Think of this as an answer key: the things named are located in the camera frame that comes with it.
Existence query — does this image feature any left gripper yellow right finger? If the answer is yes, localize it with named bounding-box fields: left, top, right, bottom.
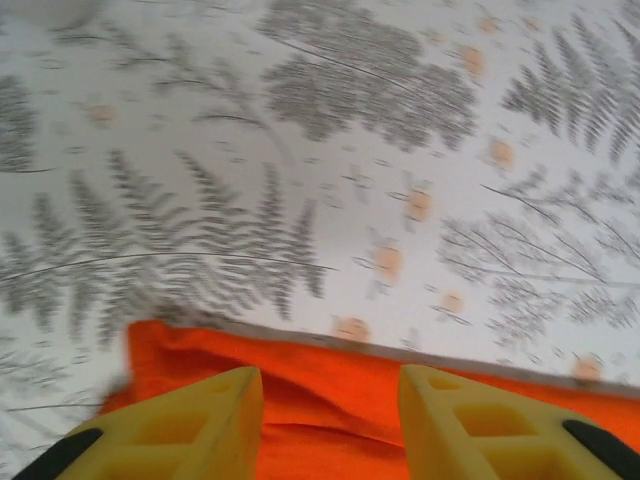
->
left=398, top=363, right=640, bottom=480

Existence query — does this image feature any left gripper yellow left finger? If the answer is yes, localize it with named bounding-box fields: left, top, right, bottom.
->
left=14, top=366, right=264, bottom=480

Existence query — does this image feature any orange t-shirt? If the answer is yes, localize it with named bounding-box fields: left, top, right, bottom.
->
left=97, top=319, right=640, bottom=480

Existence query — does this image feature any floral patterned tablecloth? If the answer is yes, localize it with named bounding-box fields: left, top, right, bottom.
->
left=0, top=0, right=640, bottom=441

